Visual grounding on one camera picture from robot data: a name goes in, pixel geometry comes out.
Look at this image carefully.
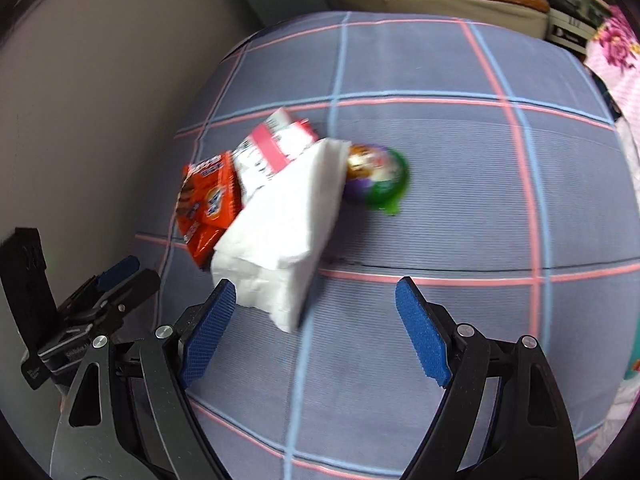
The white pink packet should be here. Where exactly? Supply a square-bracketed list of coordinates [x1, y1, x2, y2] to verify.
[231, 107, 321, 202]

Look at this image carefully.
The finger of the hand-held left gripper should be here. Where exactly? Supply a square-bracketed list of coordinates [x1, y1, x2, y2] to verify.
[106, 268, 162, 317]
[96, 254, 141, 292]

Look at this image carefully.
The cream sofa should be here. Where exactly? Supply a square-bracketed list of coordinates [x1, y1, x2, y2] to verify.
[320, 0, 551, 41]

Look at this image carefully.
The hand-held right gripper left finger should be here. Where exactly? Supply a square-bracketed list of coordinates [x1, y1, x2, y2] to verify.
[50, 279, 237, 480]

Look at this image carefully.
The grey plaid cloth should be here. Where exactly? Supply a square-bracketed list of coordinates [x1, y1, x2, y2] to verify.
[132, 10, 640, 480]

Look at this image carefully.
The pink floral blanket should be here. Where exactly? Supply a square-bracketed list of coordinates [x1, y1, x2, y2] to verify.
[582, 7, 640, 411]

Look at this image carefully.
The dark shelf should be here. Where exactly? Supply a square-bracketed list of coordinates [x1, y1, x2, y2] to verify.
[537, 0, 618, 57]

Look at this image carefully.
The orange snack packet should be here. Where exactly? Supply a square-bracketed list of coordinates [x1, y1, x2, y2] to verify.
[175, 150, 247, 271]

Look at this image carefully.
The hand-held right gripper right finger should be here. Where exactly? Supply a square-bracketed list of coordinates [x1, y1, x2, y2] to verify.
[394, 276, 582, 480]

